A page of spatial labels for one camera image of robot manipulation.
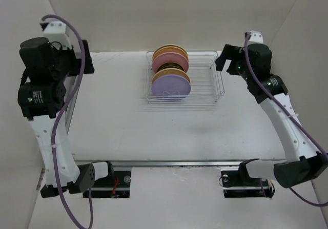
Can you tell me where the orange plastic plate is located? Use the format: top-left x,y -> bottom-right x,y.
153,47 -> 189,60

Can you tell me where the pink plastic plate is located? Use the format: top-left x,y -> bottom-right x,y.
152,52 -> 189,73

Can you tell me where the yellow patterned plate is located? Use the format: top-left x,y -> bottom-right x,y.
157,63 -> 183,72

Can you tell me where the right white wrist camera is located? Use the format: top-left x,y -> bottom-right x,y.
244,30 -> 264,44

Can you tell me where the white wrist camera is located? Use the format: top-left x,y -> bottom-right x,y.
244,30 -> 264,44
39,21 -> 72,50

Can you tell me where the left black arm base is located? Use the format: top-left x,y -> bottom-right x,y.
91,167 -> 132,199

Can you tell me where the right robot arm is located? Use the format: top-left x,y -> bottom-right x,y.
215,44 -> 327,188

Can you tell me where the tan rear plate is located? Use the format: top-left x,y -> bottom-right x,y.
157,44 -> 185,51

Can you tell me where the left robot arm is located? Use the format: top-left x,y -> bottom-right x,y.
17,37 -> 115,198

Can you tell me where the beige plastic plate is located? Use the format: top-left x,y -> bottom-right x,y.
152,68 -> 191,84

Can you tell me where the white wire dish rack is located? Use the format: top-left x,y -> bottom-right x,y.
145,50 -> 224,107

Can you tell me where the purple plastic plate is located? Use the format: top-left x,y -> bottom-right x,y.
151,74 -> 191,100

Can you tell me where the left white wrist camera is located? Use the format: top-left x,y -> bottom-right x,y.
39,21 -> 72,50

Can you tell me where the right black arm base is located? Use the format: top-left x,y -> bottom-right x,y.
219,170 -> 276,199

